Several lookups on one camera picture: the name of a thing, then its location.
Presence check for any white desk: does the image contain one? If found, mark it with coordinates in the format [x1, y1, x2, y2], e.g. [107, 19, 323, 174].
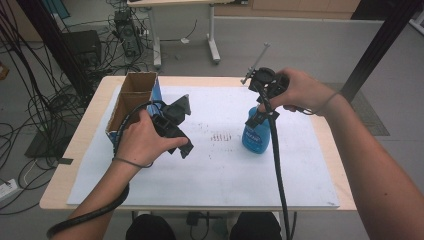
[126, 0, 249, 69]

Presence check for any person's left hand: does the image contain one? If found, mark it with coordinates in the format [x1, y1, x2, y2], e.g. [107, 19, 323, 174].
[113, 109, 190, 168]

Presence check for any left hand-held gripper cable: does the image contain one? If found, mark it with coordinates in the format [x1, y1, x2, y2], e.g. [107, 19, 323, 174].
[46, 99, 166, 239]

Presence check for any hand-held gripper cable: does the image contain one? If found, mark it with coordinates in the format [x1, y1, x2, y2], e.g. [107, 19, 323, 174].
[46, 99, 166, 239]
[251, 81, 298, 240]

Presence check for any tangle of black cables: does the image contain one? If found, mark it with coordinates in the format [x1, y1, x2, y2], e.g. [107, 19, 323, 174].
[0, 0, 148, 216]

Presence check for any blue plastic bottle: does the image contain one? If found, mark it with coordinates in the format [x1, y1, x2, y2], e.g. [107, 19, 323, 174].
[241, 105, 272, 155]

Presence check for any black metal post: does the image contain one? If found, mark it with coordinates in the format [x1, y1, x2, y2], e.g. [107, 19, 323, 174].
[339, 0, 424, 103]
[15, 0, 96, 99]

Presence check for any black cable with white plug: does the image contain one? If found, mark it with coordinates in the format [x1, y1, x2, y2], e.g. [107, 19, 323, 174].
[159, 19, 198, 45]

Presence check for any thin band on right wrist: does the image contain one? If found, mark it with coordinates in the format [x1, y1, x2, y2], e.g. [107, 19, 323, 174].
[299, 91, 341, 116]

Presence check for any person's right leg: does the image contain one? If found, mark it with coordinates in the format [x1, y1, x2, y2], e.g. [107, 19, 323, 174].
[229, 211, 284, 240]

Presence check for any right hand-held gripper cable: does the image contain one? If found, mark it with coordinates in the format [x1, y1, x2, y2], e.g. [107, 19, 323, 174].
[251, 81, 298, 240]

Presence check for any white power strip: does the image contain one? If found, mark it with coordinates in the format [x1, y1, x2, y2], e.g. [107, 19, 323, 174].
[0, 178, 19, 203]

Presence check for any grey floor mat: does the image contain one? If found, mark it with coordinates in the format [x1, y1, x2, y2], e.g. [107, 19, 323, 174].
[321, 82, 391, 137]

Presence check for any black box-shaped device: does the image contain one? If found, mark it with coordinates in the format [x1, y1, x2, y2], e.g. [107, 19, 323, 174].
[61, 29, 103, 68]

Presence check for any light wooden table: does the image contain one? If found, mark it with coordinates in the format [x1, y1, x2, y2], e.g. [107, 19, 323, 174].
[39, 75, 358, 213]

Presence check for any blue cardboard box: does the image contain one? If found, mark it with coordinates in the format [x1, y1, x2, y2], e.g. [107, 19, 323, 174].
[105, 71, 164, 151]

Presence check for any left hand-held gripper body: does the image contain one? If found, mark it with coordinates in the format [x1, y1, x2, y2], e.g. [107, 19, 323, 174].
[151, 94, 192, 139]

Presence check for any person's leg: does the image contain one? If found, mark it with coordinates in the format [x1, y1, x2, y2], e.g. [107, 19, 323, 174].
[125, 214, 177, 240]
[229, 211, 284, 240]

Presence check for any thin band on wrist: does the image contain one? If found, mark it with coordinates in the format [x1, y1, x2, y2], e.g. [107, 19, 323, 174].
[111, 156, 154, 169]
[299, 91, 341, 116]

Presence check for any white paper sheet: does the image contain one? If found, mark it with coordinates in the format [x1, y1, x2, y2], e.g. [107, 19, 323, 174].
[66, 84, 341, 208]

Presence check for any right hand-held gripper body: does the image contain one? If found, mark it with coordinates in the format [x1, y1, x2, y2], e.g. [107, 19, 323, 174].
[240, 42, 290, 101]

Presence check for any person's right hand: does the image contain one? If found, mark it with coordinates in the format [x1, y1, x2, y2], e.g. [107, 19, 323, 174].
[258, 68, 338, 116]

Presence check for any thin band on left wrist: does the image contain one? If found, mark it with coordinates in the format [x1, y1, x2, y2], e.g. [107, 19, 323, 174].
[111, 156, 154, 169]

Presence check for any black computer tower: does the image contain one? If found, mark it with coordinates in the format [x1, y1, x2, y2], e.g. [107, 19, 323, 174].
[113, 9, 143, 58]

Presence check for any person's left leg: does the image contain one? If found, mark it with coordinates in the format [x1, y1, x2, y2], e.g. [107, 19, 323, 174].
[125, 214, 177, 240]

